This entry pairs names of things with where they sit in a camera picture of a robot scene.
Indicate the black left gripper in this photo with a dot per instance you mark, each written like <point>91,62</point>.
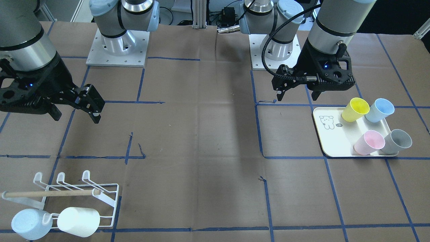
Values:
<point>308,63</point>

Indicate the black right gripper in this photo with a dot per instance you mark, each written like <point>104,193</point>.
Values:
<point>50,78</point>

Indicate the cream white plastic cup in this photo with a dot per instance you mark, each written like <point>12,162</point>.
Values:
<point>82,222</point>

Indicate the light blue plastic cup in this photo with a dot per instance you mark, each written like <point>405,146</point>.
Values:
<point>32,224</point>

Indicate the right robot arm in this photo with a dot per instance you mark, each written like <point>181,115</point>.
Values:
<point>26,45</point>

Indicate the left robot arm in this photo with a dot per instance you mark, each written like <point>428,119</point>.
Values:
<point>337,21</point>

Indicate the yellow plastic cup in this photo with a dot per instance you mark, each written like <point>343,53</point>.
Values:
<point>355,109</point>

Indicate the light blue cup at tray edge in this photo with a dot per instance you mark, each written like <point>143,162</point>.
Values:
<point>379,110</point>

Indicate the pink plastic cup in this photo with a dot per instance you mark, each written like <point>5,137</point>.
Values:
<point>369,142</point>

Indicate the grey plastic cup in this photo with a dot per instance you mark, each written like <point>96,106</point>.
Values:
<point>396,141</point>

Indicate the cream plastic tray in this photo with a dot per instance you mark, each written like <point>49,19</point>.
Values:
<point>337,136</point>

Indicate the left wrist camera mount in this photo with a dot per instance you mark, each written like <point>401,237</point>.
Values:
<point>333,74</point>

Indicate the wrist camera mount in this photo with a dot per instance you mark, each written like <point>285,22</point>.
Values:
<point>333,74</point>
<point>21,97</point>

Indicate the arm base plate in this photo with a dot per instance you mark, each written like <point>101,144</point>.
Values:
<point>128,50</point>
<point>276,53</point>

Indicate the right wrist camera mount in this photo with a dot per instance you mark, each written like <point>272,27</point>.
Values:
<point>21,97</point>

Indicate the white wire cup rack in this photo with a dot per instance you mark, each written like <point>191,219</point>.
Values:
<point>55,198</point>

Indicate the aluminium frame post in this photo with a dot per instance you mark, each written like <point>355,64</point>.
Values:
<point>199,11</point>

